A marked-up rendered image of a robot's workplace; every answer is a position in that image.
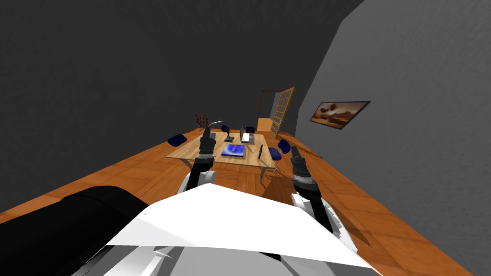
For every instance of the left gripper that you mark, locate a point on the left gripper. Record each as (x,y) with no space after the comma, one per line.
(207,145)

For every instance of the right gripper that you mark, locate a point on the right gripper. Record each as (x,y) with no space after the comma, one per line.
(299,165)

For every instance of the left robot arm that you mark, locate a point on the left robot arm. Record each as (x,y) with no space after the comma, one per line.
(57,230)

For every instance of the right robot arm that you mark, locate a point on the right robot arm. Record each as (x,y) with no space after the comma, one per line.
(307,186)

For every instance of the black statuette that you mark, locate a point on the black statuette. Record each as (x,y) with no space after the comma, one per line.
(229,136)

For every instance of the white desk lamp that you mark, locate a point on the white desk lamp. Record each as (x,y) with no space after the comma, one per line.
(215,123)

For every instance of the wooden table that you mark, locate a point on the wooden table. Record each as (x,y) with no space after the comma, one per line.
(184,153)

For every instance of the blue book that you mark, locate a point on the blue book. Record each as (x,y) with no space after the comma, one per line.
(233,150)

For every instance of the red lattice object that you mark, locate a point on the red lattice object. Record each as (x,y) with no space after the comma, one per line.
(201,120)

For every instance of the grey laptop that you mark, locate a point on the grey laptop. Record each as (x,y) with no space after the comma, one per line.
(246,137)

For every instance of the black pen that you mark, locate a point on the black pen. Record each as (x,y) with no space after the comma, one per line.
(260,151)

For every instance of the wooden glazed door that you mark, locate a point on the wooden glazed door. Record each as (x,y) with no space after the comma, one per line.
(281,111)

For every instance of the framed landscape picture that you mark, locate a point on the framed landscape picture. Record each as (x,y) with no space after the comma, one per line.
(337,114)

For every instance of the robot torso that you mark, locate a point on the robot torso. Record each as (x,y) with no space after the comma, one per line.
(230,222)

